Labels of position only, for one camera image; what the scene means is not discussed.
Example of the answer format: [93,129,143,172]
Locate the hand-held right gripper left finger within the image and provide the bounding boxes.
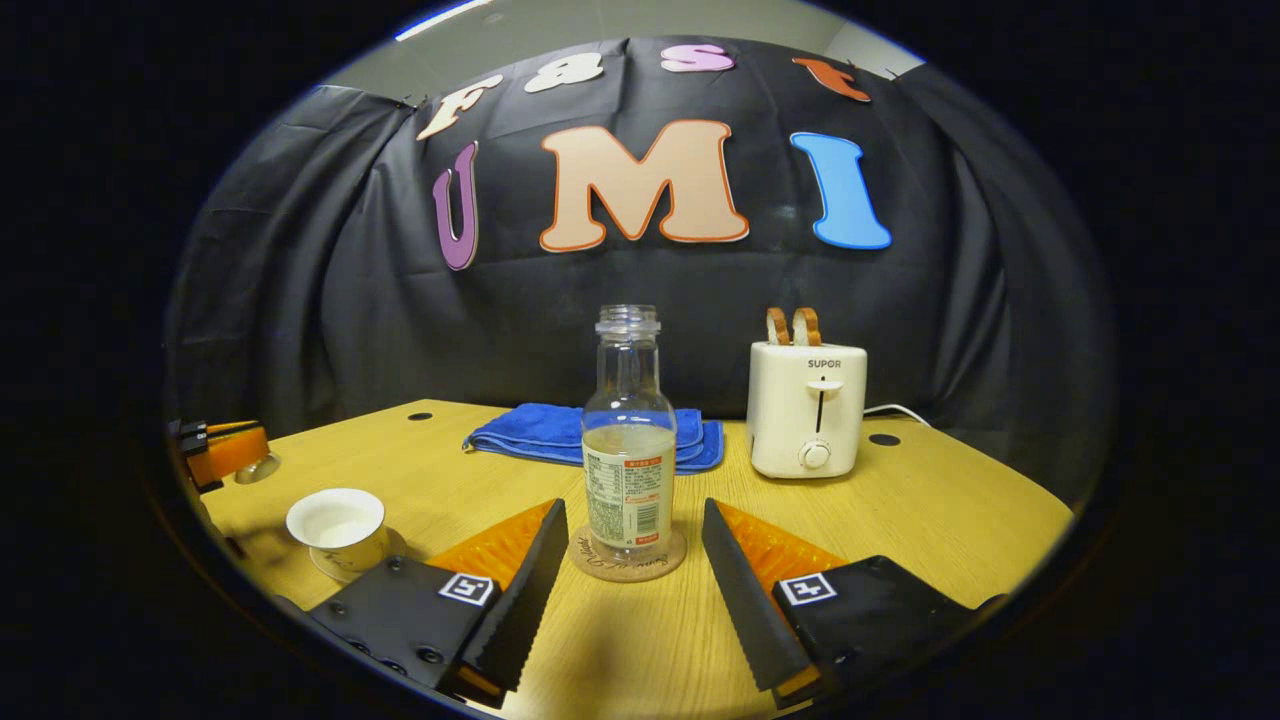
[310,499,569,709]

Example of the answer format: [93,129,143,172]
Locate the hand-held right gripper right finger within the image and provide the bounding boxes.
[701,499,1006,709]

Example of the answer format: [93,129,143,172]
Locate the round cork coaster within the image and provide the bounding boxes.
[568,525,688,583]

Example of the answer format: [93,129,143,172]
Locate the cream ceramic teacup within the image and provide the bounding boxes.
[286,488,389,574]

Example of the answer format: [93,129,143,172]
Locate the clear plastic water bottle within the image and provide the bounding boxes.
[582,305,678,561]

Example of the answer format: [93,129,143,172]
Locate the blue folded towel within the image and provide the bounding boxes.
[462,403,725,475]

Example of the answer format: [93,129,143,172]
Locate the black backdrop cloth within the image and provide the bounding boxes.
[165,37,1116,511]

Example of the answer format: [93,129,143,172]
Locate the white toaster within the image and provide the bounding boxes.
[746,342,869,480]

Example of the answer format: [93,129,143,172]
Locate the ceiling light panel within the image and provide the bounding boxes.
[394,0,493,42]

